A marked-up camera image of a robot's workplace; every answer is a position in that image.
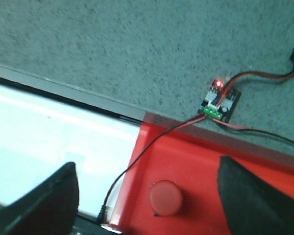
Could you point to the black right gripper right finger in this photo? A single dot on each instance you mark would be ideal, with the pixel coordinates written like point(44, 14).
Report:
point(251, 205)

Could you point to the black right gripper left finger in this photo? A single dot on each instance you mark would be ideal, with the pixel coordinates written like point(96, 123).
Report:
point(49, 209)

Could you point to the red mushroom push button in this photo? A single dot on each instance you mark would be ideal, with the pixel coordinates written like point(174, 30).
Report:
point(165, 198)

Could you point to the red plastic tray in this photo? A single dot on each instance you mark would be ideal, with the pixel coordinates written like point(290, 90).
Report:
point(190, 159)

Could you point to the small green circuit board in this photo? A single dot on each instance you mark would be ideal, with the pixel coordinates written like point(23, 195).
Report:
point(216, 106)

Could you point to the grey stone-look back shelf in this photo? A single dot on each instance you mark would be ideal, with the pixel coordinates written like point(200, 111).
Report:
point(154, 58)

